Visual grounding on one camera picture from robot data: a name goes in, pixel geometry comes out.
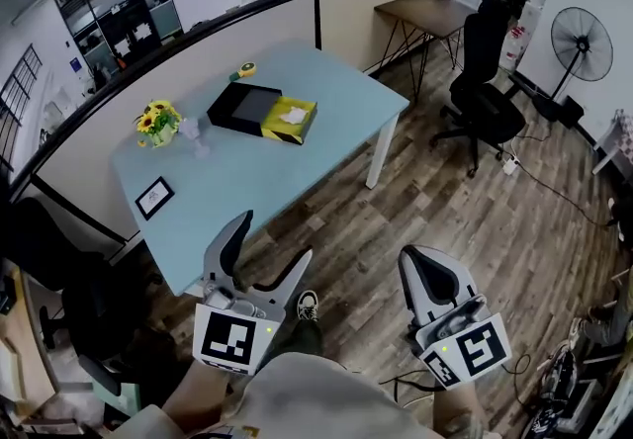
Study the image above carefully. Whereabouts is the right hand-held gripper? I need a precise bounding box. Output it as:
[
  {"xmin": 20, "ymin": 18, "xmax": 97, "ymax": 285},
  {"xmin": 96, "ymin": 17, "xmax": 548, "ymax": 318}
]
[{"xmin": 398, "ymin": 244, "xmax": 513, "ymax": 390}]

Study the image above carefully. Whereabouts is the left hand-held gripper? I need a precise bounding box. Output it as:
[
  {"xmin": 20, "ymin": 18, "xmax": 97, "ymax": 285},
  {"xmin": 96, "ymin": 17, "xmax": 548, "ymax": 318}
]
[{"xmin": 192, "ymin": 209, "xmax": 315, "ymax": 377}]

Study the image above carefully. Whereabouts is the white tissue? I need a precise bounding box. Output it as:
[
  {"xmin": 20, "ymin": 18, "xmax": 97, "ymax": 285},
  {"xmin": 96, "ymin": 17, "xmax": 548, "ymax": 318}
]
[{"xmin": 279, "ymin": 105, "xmax": 311, "ymax": 125}]

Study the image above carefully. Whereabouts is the black box with yellow interior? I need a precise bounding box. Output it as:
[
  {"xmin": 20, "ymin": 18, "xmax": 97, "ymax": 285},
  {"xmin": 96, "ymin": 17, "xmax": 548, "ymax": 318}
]
[{"xmin": 206, "ymin": 83, "xmax": 318, "ymax": 147}]

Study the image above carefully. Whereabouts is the person's right forearm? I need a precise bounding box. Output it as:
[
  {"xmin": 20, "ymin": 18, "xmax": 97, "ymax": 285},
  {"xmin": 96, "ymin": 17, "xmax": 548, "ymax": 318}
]
[{"xmin": 432, "ymin": 380, "xmax": 485, "ymax": 439}]

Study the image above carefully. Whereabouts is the person's left forearm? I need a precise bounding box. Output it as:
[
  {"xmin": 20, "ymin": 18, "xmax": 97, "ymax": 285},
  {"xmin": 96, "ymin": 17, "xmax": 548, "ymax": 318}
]
[{"xmin": 160, "ymin": 357, "xmax": 233, "ymax": 434}]

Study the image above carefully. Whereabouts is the person's black and white shoe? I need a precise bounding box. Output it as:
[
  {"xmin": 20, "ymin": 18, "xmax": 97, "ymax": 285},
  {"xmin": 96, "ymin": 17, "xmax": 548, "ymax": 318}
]
[{"xmin": 296, "ymin": 289, "xmax": 320, "ymax": 324}]

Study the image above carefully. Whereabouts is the person's dark trouser leg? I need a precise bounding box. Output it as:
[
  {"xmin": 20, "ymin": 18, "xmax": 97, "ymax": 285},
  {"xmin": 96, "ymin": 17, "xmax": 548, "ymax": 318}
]
[{"xmin": 269, "ymin": 317, "xmax": 325, "ymax": 360}]

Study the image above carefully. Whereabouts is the black framed picture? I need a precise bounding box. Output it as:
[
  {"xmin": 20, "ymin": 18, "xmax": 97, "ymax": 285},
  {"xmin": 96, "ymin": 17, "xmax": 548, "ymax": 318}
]
[{"xmin": 134, "ymin": 175, "xmax": 176, "ymax": 222}]

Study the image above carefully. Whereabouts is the white table leg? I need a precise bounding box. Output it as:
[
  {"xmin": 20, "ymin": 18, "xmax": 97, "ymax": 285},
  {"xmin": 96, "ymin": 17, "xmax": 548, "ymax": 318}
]
[{"xmin": 365, "ymin": 111, "xmax": 401, "ymax": 190}]

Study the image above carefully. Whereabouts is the person's beige shirt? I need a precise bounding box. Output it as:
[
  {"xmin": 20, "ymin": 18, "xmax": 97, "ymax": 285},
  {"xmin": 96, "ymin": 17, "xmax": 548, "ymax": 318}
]
[{"xmin": 103, "ymin": 352, "xmax": 446, "ymax": 439}]

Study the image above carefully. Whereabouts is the small purple dumbbell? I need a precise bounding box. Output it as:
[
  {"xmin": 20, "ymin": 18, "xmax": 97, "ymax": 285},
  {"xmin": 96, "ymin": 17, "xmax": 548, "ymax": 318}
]
[{"xmin": 178, "ymin": 117, "xmax": 212, "ymax": 160}]

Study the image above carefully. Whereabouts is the potted sunflower bouquet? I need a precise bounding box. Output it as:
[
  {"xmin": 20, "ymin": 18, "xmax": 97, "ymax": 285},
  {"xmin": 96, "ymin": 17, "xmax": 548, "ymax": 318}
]
[{"xmin": 133, "ymin": 99, "xmax": 183, "ymax": 149}]

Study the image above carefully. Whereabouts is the black office chair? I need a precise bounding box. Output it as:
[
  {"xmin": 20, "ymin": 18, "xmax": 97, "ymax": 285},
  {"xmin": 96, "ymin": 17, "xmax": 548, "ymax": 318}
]
[
  {"xmin": 428, "ymin": 0, "xmax": 526, "ymax": 179},
  {"xmin": 9, "ymin": 197, "xmax": 164, "ymax": 398}
]

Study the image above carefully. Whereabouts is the yellow and green handheld fan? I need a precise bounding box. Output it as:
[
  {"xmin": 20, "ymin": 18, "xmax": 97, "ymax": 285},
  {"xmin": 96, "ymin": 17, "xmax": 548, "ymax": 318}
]
[{"xmin": 226, "ymin": 61, "xmax": 259, "ymax": 83}]

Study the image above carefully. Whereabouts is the light wooden desk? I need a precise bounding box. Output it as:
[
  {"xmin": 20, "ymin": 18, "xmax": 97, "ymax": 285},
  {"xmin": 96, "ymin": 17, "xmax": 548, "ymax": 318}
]
[{"xmin": 0, "ymin": 258, "xmax": 60, "ymax": 428}]

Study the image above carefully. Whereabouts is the brown wooden side desk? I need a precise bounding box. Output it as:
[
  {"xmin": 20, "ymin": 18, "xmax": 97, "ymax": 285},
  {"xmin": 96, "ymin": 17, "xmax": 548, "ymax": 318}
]
[{"xmin": 374, "ymin": 0, "xmax": 479, "ymax": 102}]

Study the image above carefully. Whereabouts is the black standing fan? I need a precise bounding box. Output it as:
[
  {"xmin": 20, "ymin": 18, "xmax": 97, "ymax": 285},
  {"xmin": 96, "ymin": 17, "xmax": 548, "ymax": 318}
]
[{"xmin": 531, "ymin": 6, "xmax": 614, "ymax": 127}]

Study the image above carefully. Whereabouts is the black metal railing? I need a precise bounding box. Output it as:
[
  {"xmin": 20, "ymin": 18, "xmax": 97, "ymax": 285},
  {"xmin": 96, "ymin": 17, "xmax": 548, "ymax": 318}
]
[{"xmin": 0, "ymin": 44, "xmax": 44, "ymax": 171}]

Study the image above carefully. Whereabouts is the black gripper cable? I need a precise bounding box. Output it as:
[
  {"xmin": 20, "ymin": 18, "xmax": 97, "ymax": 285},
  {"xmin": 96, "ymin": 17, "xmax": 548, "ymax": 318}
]
[{"xmin": 380, "ymin": 352, "xmax": 531, "ymax": 408}]

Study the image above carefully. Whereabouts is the black floor cable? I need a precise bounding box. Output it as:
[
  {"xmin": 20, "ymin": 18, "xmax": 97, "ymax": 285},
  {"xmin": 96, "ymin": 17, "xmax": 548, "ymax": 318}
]
[{"xmin": 516, "ymin": 162, "xmax": 617, "ymax": 228}]

